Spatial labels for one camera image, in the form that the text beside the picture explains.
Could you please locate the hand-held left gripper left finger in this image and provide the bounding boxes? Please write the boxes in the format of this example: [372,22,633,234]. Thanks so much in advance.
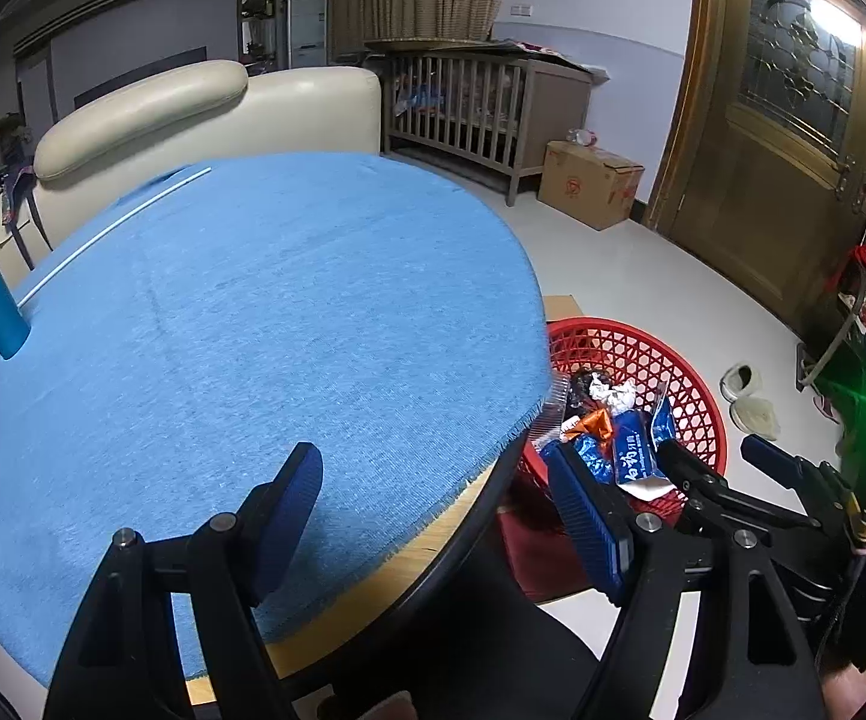
[43,441,325,720]

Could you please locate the black plastic bag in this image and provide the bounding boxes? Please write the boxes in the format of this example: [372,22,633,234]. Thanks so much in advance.
[564,369,614,421]

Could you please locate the brown cardboard box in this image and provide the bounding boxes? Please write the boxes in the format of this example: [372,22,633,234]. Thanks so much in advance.
[536,140,645,231]

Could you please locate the cream slipper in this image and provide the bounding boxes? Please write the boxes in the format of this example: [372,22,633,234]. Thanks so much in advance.
[719,364,756,402]
[729,396,780,443]

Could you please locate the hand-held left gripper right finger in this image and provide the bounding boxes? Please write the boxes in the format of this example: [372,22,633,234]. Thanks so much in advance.
[545,444,824,720]

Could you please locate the cream leather sofa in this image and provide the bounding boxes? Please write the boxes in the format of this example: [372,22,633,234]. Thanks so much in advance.
[0,60,383,316]

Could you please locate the thin white rod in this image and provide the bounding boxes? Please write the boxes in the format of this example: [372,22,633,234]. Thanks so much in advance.
[17,169,213,310]

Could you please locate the blue fleece table cloth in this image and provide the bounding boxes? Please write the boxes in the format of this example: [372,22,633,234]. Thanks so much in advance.
[0,152,552,687]

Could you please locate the grey metal stand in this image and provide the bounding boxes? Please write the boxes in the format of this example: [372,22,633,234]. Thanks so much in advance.
[796,300,865,392]

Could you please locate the person's dark trousers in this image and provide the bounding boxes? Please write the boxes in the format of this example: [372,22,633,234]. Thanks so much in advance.
[283,532,606,720]

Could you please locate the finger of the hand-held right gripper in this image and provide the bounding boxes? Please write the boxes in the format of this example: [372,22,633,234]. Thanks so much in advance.
[740,435,855,524]
[658,439,816,539]

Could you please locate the red plastic bag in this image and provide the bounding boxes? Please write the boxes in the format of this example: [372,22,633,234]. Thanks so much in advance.
[559,409,615,443]

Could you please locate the blue paper carton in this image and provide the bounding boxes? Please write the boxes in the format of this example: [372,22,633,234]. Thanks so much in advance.
[602,382,680,500]

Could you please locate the red plastic basket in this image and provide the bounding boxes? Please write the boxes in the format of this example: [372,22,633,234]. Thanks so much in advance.
[499,317,728,605]

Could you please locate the round wooden table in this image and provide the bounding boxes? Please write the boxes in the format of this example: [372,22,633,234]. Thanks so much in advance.
[184,431,528,707]

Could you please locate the white plastic bag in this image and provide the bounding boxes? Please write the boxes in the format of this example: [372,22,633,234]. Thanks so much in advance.
[590,382,638,415]

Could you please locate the blue plastic bag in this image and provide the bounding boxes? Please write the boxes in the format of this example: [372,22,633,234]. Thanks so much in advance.
[539,435,615,485]

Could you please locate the white standing air conditioner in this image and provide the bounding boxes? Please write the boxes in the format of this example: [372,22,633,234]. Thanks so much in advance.
[285,0,329,70]

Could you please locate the wooden baby crib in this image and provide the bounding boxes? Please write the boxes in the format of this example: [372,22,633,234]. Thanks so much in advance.
[380,45,595,207]

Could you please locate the brown wooden door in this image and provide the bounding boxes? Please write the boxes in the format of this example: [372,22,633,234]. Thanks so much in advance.
[647,0,866,342]

